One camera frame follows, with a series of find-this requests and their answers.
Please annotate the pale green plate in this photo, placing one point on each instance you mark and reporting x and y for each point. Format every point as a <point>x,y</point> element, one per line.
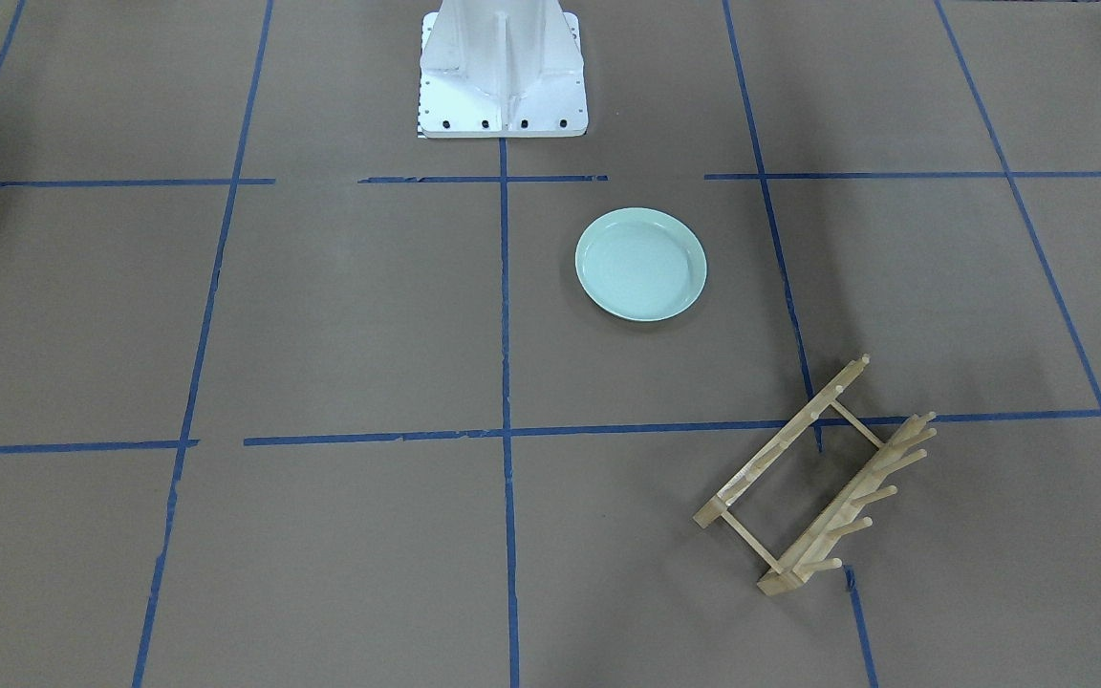
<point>640,264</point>

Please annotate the wooden dish rack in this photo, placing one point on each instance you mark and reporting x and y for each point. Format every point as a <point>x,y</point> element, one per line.
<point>831,503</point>

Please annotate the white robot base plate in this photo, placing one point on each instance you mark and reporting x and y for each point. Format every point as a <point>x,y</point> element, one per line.
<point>449,112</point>

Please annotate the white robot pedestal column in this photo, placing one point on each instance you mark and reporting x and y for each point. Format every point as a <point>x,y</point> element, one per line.
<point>504,50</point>

